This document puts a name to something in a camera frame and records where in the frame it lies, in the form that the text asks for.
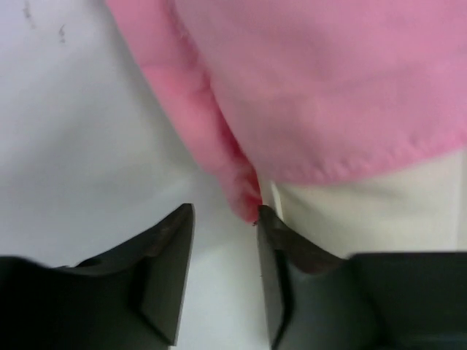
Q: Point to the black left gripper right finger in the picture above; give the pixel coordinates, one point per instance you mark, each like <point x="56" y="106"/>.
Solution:
<point x="315" y="300"/>

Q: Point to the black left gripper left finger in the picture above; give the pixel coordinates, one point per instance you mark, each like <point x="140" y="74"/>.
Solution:
<point x="129" y="297"/>

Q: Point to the pink satin pillowcase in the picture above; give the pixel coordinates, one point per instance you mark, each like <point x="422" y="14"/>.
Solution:
<point x="305" y="92"/>

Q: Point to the cream bear print pillow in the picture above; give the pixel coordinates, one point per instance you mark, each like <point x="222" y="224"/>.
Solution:
<point x="421" y="208"/>

